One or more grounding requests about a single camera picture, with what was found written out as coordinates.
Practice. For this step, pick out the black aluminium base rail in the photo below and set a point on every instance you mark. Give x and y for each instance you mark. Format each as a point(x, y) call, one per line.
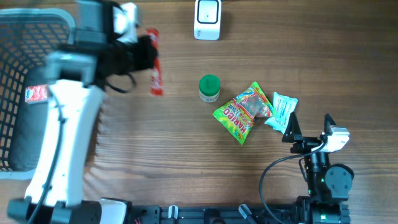
point(211, 214)

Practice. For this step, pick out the green lid jar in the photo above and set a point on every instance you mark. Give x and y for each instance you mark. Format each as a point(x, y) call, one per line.
point(209, 88)

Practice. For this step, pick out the white barcode scanner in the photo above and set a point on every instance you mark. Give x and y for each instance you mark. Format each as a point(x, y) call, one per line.
point(207, 19)

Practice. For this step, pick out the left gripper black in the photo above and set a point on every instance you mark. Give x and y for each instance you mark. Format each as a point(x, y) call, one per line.
point(140, 49)

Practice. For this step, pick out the grey plastic shopping basket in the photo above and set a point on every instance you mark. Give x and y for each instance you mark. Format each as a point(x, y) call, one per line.
point(27, 36)

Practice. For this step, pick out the small red candy box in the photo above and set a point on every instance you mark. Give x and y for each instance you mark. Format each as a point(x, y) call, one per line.
point(36, 94)

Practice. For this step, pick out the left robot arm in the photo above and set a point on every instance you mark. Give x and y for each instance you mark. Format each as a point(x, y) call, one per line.
point(105, 43)

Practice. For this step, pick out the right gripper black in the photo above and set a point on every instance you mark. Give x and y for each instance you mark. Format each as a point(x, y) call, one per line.
point(305, 143)

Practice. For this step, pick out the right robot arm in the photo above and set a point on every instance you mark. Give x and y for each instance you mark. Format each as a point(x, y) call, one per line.
point(328, 184)

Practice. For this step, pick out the green Haribo gummy bag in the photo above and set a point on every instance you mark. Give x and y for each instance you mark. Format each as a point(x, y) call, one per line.
point(238, 114)

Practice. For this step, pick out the light blue tissue pack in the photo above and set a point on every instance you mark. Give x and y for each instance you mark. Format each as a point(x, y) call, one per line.
point(284, 106)

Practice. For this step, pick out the red stick sachet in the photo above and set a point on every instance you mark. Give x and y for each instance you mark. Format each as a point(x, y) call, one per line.
point(156, 84)

